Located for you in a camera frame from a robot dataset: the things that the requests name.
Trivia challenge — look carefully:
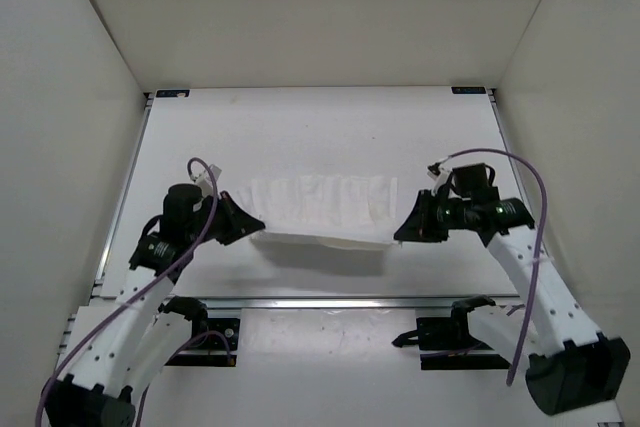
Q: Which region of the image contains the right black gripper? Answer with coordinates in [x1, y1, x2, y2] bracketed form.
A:
[395, 190, 470, 243]

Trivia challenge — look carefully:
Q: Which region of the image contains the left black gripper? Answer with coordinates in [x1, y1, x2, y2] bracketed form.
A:
[192, 184, 266, 240]

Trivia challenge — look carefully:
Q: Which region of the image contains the white pleated skirt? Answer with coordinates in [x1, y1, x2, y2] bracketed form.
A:
[237, 174, 398, 251]

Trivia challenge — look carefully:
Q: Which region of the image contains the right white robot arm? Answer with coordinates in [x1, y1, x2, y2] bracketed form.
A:
[394, 163, 631, 416]

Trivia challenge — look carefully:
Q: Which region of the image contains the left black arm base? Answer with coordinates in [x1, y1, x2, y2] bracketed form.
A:
[158, 297, 240, 368]

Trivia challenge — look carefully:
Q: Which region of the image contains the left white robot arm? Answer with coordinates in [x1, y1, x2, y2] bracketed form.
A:
[36, 184, 265, 426]

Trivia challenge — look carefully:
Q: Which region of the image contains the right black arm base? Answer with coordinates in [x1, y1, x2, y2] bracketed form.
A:
[391, 295, 509, 371]

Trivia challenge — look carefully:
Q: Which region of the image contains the right blue corner label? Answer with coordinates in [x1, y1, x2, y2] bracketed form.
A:
[451, 86, 486, 95]

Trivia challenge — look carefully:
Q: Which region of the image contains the blue corner label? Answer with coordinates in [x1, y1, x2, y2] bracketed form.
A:
[451, 86, 486, 95]
[155, 89, 190, 98]

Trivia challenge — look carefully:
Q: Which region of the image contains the left blue corner label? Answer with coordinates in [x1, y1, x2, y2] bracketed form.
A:
[155, 89, 190, 98]

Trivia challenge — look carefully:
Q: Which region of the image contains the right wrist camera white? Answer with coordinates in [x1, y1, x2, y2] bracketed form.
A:
[427, 161, 451, 195]

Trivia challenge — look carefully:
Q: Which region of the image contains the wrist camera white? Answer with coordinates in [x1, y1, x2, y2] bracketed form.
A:
[427, 161, 451, 195]
[190, 164, 222, 197]

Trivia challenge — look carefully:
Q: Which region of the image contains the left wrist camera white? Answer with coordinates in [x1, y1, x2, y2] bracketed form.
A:
[190, 164, 222, 197]

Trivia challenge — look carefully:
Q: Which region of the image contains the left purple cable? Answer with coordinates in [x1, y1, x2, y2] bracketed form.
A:
[37, 158, 236, 426]

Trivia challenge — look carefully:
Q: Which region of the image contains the aluminium front rail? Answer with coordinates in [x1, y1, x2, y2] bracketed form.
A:
[92, 294, 526, 312]

